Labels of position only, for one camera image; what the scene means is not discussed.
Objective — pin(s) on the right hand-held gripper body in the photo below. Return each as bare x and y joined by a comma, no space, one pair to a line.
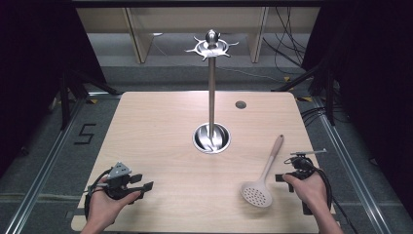
302,165

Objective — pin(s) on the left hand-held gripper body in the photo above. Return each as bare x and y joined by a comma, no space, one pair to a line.
117,182

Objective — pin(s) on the beige slotted spoon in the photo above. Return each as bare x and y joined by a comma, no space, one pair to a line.
257,195

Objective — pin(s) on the metal utensil rack stand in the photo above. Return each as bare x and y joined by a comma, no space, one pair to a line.
211,97

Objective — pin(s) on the person's right hand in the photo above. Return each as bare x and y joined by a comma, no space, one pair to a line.
308,191

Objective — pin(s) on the person's left hand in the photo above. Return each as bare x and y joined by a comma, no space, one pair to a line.
103,204

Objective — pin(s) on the black metal stand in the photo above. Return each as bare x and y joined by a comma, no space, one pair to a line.
65,97
330,97

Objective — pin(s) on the grey round table grommet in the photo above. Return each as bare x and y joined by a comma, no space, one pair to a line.
240,104

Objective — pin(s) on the black curtain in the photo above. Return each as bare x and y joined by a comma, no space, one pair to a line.
32,65
376,81

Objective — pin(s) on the aluminium floor rail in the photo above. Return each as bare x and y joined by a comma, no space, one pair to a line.
350,169
45,169

